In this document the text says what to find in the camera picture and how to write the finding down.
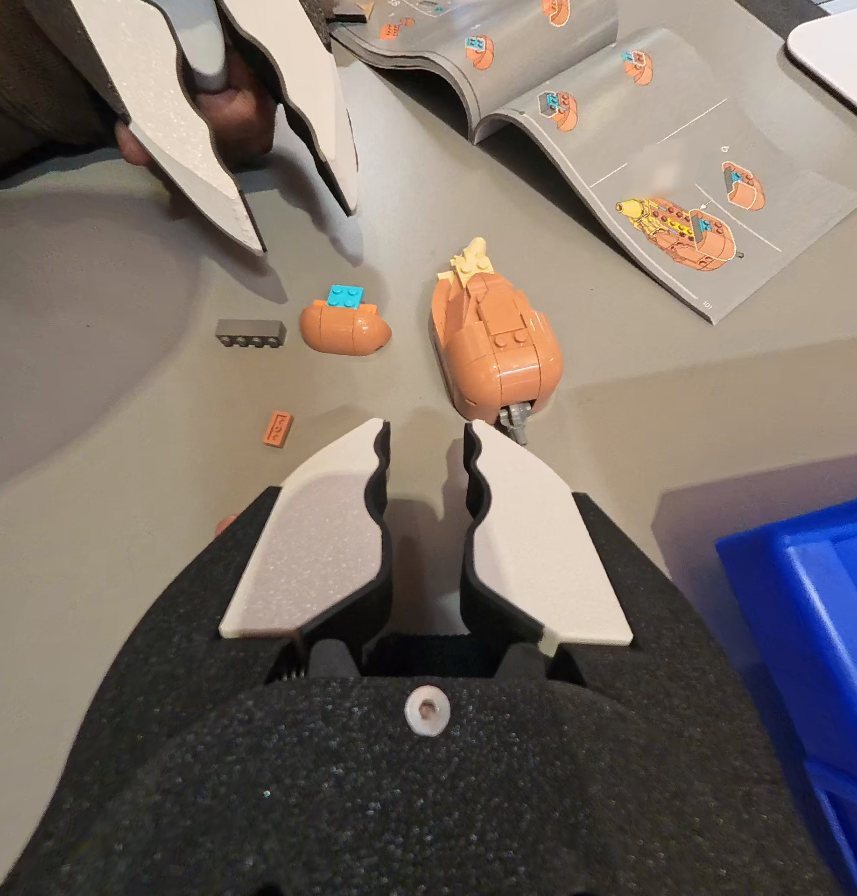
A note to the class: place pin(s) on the blue storage bin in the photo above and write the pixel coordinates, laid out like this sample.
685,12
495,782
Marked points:
820,665

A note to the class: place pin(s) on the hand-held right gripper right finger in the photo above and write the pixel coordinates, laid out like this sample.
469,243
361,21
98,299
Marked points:
540,560

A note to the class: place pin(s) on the grey desk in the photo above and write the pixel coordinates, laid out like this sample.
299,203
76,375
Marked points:
120,420

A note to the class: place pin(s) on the small brown flat tile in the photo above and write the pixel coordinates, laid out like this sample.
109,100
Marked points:
278,429

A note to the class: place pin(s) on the small brown curved brick assembly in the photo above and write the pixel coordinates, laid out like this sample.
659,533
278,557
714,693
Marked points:
344,332

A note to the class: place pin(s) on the person's left forearm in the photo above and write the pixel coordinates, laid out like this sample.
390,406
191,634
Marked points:
36,84

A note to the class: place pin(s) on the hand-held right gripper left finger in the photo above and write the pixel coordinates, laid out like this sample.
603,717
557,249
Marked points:
309,560

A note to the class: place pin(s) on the grey instruction booklet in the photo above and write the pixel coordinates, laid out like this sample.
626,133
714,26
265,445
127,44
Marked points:
610,140

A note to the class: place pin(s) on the brown brick model tan tip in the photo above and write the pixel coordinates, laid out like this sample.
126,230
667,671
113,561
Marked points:
498,343

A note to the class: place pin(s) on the person's left hand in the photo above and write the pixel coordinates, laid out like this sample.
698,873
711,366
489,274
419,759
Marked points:
236,126

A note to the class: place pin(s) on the wooden book stand white base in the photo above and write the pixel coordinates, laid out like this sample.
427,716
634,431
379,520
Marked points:
841,49

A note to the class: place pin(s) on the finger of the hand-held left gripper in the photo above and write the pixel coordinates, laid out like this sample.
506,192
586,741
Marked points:
302,63
155,119

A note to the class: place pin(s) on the teal square brick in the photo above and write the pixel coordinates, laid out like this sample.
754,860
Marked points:
344,297

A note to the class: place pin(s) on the dark grey long brick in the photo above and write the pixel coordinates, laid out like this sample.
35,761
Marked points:
250,334

